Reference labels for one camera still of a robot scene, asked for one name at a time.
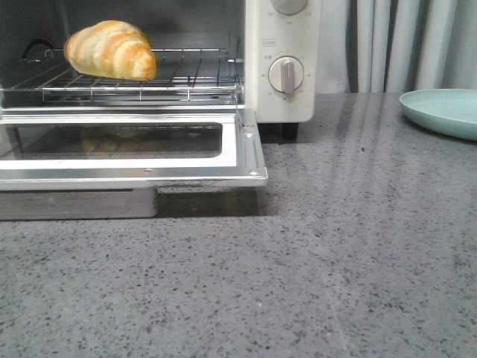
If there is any white glass oven door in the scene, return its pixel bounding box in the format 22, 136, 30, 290
0, 107, 269, 221

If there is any striped golden croissant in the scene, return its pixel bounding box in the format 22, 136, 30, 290
63, 20, 157, 81

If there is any lower oven timer knob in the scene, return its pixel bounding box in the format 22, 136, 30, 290
268, 56, 304, 95

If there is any white toaster oven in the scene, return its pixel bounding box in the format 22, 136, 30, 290
1, 1, 321, 139

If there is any upper oven temperature knob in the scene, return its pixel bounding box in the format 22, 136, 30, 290
271, 0, 308, 16

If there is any light grey curtain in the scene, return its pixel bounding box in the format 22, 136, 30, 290
316, 1, 476, 93

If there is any light green round plate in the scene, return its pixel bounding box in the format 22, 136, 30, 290
399, 89, 476, 141

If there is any metal wire oven rack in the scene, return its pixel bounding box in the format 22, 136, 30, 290
1, 48, 244, 108

